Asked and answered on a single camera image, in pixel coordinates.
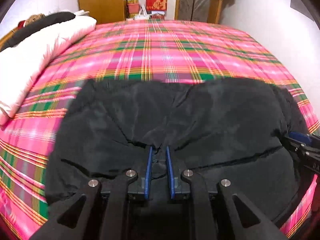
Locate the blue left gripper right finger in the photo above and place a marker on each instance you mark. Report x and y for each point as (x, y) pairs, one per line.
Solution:
(170, 171)

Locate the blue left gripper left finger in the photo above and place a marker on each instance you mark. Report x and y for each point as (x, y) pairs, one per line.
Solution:
(148, 174)

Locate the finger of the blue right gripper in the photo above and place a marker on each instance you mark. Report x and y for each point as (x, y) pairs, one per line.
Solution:
(303, 138)

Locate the black hooded puffer jacket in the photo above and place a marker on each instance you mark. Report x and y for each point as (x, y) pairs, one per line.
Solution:
(224, 128)

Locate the pink plaid bed sheet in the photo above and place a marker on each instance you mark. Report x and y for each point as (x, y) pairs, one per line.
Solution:
(170, 51)

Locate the pink storage box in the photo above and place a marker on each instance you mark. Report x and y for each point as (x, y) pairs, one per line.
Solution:
(133, 8)

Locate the white pink folded quilt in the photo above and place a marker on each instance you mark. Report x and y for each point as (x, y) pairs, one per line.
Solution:
(22, 64)

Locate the red gift box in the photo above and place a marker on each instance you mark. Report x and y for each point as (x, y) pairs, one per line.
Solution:
(156, 5)

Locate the wooden framed door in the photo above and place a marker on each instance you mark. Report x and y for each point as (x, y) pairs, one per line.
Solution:
(198, 10)

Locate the black garment on quilt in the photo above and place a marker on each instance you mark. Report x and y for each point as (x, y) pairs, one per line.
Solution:
(36, 26)

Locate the brown teddy bear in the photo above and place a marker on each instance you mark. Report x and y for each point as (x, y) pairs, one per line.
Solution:
(30, 20)

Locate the wooden headboard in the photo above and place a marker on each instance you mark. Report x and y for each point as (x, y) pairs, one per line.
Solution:
(8, 40)

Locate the grey wall panel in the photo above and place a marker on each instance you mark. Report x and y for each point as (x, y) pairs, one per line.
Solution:
(304, 8)

